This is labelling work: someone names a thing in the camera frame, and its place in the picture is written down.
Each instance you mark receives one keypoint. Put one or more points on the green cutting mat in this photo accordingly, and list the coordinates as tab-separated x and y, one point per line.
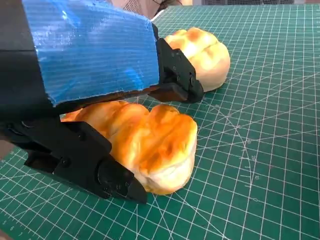
262	125

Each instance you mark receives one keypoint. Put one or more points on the rectangular toy bread loaf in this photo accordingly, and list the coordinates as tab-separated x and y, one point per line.
155	145

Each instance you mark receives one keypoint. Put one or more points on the round toy bread bun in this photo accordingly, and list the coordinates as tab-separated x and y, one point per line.
210	60

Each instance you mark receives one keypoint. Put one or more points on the bare black left hand blue tape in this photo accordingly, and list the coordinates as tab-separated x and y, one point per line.
87	55

